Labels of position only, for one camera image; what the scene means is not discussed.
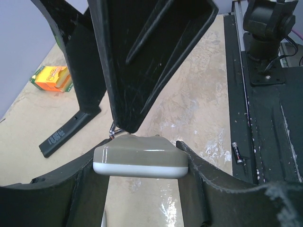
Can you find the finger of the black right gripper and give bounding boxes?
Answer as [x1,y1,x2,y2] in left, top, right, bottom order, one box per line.
[88,0,218,133]
[33,0,106,114]

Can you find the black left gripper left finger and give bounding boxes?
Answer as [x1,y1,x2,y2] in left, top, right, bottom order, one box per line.
[0,149,109,227]

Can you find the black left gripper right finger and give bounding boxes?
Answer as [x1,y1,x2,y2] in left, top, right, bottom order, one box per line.
[176,141,303,227]

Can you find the black AAA battery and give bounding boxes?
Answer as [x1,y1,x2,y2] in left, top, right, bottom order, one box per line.
[109,122,124,139]
[232,142,243,164]

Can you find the grey remote control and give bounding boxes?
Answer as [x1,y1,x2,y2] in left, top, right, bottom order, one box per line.
[93,134,188,179]

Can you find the black remote control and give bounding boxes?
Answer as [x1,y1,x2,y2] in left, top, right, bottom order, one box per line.
[39,107,101,158]

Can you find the yellow orange sponge pack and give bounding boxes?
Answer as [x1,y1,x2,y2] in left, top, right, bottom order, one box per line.
[29,66,73,92]

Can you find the aluminium rail frame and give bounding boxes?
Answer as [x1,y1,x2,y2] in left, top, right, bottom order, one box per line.
[232,0,248,58]

